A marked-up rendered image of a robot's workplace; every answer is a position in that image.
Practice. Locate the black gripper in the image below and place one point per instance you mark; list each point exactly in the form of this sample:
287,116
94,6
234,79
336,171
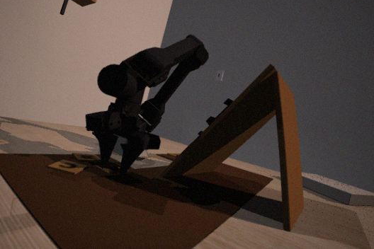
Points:
137,141

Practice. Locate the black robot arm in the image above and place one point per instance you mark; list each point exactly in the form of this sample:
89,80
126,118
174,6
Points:
149,67

